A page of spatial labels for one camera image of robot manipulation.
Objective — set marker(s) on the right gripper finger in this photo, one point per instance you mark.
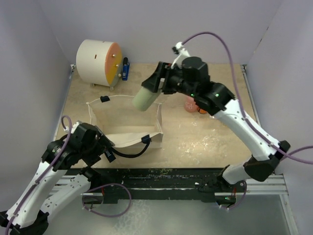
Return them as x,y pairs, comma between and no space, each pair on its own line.
158,86
152,83

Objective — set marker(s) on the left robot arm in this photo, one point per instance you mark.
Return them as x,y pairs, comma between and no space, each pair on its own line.
36,207

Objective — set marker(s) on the beige canvas bag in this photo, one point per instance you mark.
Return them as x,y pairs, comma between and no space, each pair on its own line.
126,126

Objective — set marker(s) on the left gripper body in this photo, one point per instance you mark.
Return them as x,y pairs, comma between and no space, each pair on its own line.
92,152

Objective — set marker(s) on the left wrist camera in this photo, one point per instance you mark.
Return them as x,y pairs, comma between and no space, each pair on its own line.
75,125

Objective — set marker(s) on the pink pump bottle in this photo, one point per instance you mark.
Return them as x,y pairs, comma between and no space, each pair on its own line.
190,105

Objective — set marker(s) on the green bottle cream cap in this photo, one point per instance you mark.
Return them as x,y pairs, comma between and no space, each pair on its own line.
144,99

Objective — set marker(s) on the white cylinder drum orange face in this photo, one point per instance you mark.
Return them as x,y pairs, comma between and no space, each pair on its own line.
99,62

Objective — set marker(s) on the blue lighter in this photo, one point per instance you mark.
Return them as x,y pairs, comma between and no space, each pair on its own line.
125,69

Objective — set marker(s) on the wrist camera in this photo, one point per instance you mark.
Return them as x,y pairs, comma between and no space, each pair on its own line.
75,125
181,52

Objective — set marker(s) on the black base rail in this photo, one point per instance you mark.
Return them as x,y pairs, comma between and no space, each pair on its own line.
201,184

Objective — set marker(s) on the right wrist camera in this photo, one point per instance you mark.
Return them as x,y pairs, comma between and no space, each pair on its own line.
181,52

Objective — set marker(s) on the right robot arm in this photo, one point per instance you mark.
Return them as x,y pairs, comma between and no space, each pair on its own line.
192,79

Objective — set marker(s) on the orange blue pump bottle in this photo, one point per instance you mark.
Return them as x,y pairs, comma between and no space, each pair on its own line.
202,111

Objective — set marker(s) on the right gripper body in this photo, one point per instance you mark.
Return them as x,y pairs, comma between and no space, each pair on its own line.
177,83

